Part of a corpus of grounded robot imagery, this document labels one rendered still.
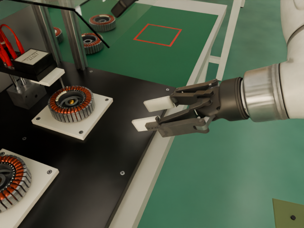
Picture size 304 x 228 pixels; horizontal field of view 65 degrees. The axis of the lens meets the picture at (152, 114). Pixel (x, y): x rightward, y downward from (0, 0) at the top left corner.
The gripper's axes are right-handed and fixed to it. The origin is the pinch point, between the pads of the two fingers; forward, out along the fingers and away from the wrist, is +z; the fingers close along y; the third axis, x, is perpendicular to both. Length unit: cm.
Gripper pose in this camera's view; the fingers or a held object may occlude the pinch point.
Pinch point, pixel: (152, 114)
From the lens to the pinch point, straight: 52.7
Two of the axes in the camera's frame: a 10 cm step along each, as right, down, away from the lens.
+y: 3.6, -6.5, 6.7
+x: -4.7, -7.4, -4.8
